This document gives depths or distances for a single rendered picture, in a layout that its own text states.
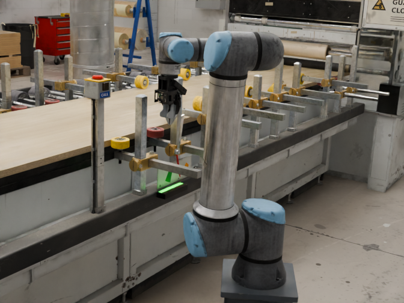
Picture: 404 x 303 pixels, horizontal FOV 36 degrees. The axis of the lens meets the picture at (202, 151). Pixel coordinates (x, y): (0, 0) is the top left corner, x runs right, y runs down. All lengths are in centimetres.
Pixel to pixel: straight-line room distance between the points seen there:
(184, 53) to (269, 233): 76
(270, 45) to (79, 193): 117
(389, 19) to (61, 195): 310
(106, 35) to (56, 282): 439
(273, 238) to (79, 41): 500
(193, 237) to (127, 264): 111
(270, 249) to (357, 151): 327
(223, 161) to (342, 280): 185
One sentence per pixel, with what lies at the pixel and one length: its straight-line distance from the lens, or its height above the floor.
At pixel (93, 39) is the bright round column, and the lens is 677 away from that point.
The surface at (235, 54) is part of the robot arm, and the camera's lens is 181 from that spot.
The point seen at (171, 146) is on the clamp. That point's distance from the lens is 275.
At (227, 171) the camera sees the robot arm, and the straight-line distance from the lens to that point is 192.
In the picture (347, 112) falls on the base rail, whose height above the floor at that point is 69.
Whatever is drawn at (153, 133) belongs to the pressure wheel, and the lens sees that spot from 286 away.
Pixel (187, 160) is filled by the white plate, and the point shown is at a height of 78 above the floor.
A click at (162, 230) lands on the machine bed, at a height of 31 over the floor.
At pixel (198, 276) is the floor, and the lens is 350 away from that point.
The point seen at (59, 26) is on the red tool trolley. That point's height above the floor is 65.
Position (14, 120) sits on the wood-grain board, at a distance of 308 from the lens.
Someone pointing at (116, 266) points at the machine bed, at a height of 24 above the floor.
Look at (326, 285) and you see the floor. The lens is 354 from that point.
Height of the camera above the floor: 160
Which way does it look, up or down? 16 degrees down
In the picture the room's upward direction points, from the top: 3 degrees clockwise
